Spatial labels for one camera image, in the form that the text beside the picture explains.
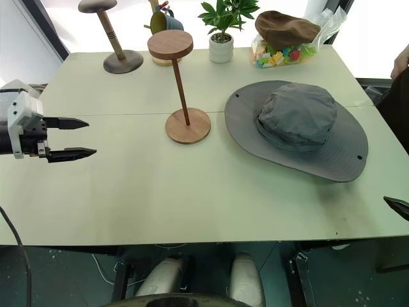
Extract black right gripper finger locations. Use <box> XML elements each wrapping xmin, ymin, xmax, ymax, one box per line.
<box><xmin>383</xmin><ymin>195</ymin><xmax>409</xmax><ymax>222</ymax></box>

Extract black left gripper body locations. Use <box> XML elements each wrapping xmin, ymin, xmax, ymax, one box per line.
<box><xmin>18</xmin><ymin>116</ymin><xmax>50</xmax><ymax>159</ymax></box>

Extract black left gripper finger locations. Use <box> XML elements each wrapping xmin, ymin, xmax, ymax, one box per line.
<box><xmin>42</xmin><ymin>116</ymin><xmax>91</xmax><ymax>130</ymax></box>
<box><xmin>46</xmin><ymin>147</ymin><xmax>98</xmax><ymax>164</ymax></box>

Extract dark mushroom-shaped hat stand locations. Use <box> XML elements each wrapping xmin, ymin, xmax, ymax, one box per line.
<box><xmin>77</xmin><ymin>0</ymin><xmax>144</xmax><ymax>75</ymax></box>

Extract brown wooden disc hat stand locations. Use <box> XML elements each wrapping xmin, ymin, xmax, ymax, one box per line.
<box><xmin>147</xmin><ymin>29</ymin><xmax>212</xmax><ymax>145</ymax></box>

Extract grey wide-brim bucket hat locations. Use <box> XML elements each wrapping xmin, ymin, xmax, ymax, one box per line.
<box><xmin>224</xmin><ymin>79</ymin><xmax>369</xmax><ymax>184</ymax></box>

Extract brown cap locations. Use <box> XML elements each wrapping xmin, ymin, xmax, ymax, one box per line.
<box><xmin>254</xmin><ymin>10</ymin><xmax>321</xmax><ymax>51</ymax></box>

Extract person in dark clothes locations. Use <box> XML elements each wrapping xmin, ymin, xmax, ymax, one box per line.
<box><xmin>374</xmin><ymin>43</ymin><xmax>409</xmax><ymax>145</ymax></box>

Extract light wooden mug holder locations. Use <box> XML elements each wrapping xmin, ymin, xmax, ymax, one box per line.
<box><xmin>148</xmin><ymin>0</ymin><xmax>183</xmax><ymax>67</ymax></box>

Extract grey mug with yellow inside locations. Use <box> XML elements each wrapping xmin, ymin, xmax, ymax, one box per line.
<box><xmin>149</xmin><ymin>8</ymin><xmax>185</xmax><ymax>35</ymax></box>

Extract white rounded robot leg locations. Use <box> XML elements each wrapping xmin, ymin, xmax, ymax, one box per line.
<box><xmin>229</xmin><ymin>251</ymin><xmax>265</xmax><ymax>307</ymax></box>
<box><xmin>135</xmin><ymin>256</ymin><xmax>185</xmax><ymax>297</ymax></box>

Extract green plant in white pot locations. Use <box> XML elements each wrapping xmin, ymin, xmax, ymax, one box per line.
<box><xmin>197</xmin><ymin>0</ymin><xmax>261</xmax><ymax>64</ymax></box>

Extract plastic bag of colourful clips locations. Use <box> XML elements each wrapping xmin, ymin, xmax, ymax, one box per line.
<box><xmin>250</xmin><ymin>7</ymin><xmax>348</xmax><ymax>69</ymax></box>

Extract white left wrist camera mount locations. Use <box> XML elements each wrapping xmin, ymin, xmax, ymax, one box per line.
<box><xmin>6</xmin><ymin>91</ymin><xmax>45</xmax><ymax>160</ymax></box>

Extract dark window frame post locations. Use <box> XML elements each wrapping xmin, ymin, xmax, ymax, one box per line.
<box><xmin>21</xmin><ymin>0</ymin><xmax>70</xmax><ymax>61</ymax></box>
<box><xmin>318</xmin><ymin>0</ymin><xmax>356</xmax><ymax>46</ymax></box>

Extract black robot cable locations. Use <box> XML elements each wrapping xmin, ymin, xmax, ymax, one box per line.
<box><xmin>0</xmin><ymin>205</ymin><xmax>33</xmax><ymax>307</ymax></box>

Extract thin white floor cable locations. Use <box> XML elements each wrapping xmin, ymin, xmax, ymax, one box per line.
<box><xmin>91</xmin><ymin>253</ymin><xmax>145</xmax><ymax>286</ymax></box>

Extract black table frame leg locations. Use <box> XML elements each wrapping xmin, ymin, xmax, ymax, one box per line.
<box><xmin>285</xmin><ymin>251</ymin><xmax>318</xmax><ymax>307</ymax></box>
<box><xmin>112</xmin><ymin>261</ymin><xmax>134</xmax><ymax>302</ymax></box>

